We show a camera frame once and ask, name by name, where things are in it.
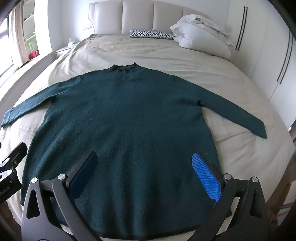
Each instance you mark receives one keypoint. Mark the white wardrobe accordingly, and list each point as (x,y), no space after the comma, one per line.
(261,34)

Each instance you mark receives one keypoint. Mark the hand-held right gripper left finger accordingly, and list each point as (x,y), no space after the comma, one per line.
(86,171)

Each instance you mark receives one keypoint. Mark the beige padded headboard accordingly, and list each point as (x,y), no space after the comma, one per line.
(138,16)

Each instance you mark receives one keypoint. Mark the zebra print pillow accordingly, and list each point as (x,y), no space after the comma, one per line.
(150,34)

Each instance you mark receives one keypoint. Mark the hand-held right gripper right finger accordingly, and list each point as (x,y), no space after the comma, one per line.
(205,176)

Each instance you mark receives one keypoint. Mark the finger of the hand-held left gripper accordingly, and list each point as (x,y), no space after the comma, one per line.
(16,153)

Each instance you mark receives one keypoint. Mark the dark green knit sweater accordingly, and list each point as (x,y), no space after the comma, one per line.
(138,115)

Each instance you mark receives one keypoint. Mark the tissue box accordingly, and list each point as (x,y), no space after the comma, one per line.
(72,42)

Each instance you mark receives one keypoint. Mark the bed with beige sheet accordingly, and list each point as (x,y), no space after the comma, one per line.
(166,54)

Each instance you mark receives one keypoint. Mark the white nightstand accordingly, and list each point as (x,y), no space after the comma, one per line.
(63,49)

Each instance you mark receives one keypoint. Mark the green container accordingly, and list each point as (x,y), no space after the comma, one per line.
(31,42)

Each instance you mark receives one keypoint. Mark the white duvet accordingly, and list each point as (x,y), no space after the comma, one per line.
(201,34)

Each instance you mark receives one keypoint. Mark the beige curtain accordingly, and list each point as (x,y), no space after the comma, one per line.
(18,34)

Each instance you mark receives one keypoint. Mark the white shelf unit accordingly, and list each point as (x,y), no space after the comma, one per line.
(30,23)

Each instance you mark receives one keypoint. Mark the white wall socket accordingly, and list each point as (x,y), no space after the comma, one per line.
(87,26)

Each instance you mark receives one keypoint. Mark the red box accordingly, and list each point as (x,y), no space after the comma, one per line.
(33,55)

